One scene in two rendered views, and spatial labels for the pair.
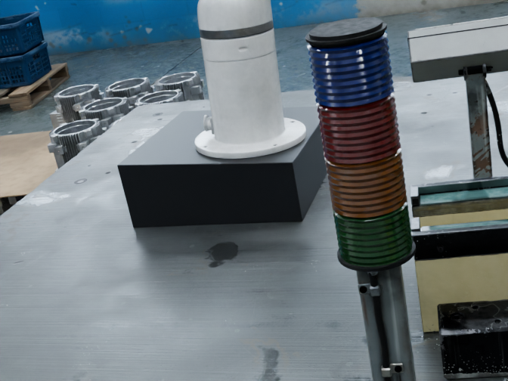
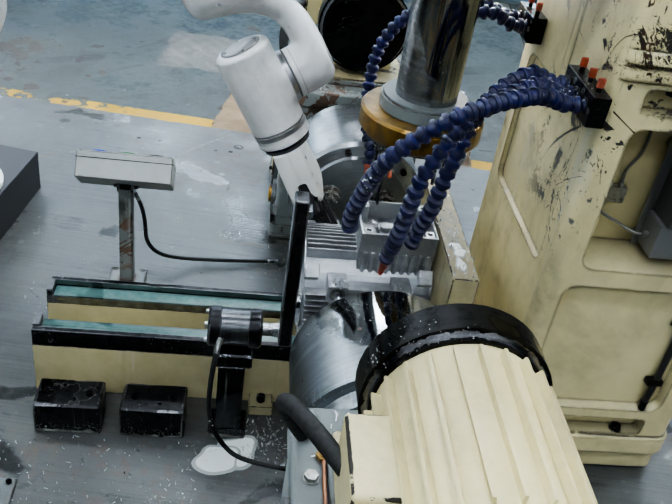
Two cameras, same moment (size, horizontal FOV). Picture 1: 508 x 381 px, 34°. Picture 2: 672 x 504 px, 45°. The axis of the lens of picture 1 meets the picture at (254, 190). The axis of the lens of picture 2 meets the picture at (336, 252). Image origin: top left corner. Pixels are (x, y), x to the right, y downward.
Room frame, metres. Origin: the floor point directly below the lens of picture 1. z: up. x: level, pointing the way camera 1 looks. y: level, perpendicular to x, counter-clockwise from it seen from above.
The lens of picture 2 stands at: (-0.22, -0.23, 1.80)
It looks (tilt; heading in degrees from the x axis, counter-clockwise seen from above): 34 degrees down; 338
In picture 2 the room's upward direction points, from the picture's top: 9 degrees clockwise
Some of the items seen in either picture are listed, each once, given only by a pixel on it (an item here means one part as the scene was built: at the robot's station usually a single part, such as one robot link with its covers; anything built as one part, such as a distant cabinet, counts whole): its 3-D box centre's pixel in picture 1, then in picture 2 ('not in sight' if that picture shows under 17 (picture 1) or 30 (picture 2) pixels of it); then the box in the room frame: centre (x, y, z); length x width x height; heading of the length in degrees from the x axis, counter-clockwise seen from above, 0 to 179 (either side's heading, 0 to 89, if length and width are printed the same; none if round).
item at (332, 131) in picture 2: not in sight; (349, 166); (1.11, -0.77, 1.04); 0.37 x 0.25 x 0.25; 166
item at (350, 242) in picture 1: (373, 227); not in sight; (0.60, -0.09, 1.05); 0.06 x 0.06 x 0.04
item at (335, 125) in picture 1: (358, 123); not in sight; (0.60, -0.09, 1.14); 0.06 x 0.06 x 0.04
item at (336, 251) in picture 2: not in sight; (359, 282); (0.77, -0.68, 1.01); 0.20 x 0.19 x 0.19; 77
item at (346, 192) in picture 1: (366, 177); not in sight; (0.60, -0.09, 1.10); 0.06 x 0.06 x 0.04
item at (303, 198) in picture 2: not in sight; (291, 272); (0.67, -0.53, 1.12); 0.04 x 0.03 x 0.26; 76
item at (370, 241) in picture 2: not in sight; (392, 237); (0.76, -0.72, 1.11); 0.12 x 0.11 x 0.07; 77
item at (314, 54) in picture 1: (350, 66); not in sight; (0.60, -0.09, 1.19); 0.06 x 0.06 x 0.04
